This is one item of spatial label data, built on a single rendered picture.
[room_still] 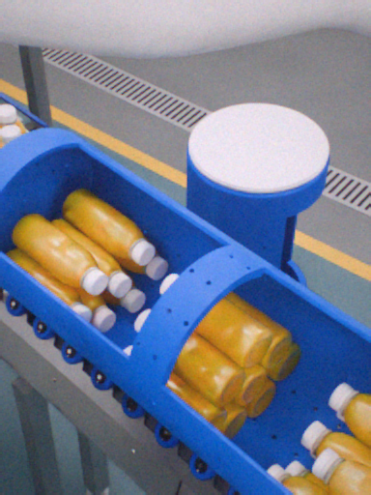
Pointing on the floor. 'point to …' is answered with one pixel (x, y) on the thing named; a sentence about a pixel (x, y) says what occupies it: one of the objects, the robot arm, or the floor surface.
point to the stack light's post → (36, 82)
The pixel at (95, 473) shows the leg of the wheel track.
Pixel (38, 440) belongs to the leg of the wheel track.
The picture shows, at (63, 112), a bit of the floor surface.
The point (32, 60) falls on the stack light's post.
